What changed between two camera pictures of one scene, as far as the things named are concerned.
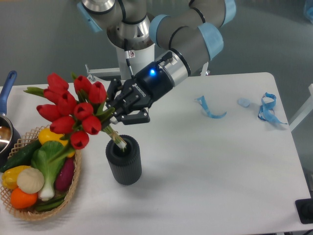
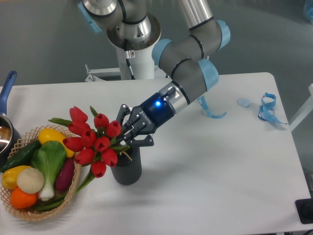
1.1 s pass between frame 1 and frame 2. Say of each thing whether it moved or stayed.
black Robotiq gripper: moved
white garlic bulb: stayed
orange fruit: stayed
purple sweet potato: stayed
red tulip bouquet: moved
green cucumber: stayed
